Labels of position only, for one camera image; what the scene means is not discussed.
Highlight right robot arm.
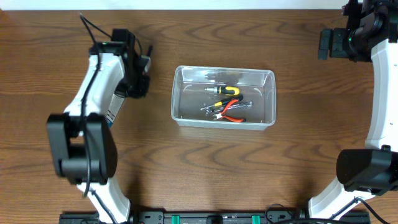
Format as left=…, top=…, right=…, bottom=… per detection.
left=306, top=0, right=397, bottom=223

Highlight left black cable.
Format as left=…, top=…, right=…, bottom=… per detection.
left=79, top=12, right=144, bottom=224

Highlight silver combination wrench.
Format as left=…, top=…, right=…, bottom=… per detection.
left=205, top=101, right=253, bottom=115

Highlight slim black yellow screwdriver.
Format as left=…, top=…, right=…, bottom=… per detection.
left=200, top=95, right=243, bottom=110

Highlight red handled pliers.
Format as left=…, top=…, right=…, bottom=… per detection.
left=213, top=100, right=246, bottom=123

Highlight small black handled hammer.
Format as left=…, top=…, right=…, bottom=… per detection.
left=147, top=45, right=153, bottom=57

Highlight clear plastic storage container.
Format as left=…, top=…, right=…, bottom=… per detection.
left=171, top=65, right=276, bottom=131

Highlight blue white screwdriver box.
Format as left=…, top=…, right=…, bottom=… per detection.
left=106, top=93, right=125, bottom=128

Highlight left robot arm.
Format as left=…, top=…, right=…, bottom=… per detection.
left=47, top=29, right=151, bottom=223

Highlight black mounting rail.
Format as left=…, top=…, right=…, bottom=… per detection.
left=58, top=210, right=371, bottom=224

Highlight stubby yellow black screwdriver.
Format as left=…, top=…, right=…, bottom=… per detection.
left=204, top=86, right=240, bottom=96

